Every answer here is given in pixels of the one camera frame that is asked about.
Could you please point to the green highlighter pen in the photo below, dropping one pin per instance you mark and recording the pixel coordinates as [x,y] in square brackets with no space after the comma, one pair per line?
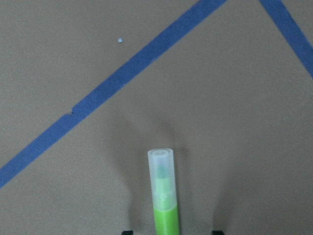
[163,187]

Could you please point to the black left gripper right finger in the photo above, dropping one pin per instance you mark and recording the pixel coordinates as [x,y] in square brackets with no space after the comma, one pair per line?
[217,233]

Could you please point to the brown paper table mat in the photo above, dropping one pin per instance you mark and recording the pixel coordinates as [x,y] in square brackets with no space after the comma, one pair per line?
[230,98]

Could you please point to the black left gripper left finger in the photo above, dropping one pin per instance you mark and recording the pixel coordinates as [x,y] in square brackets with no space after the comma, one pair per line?
[127,233]

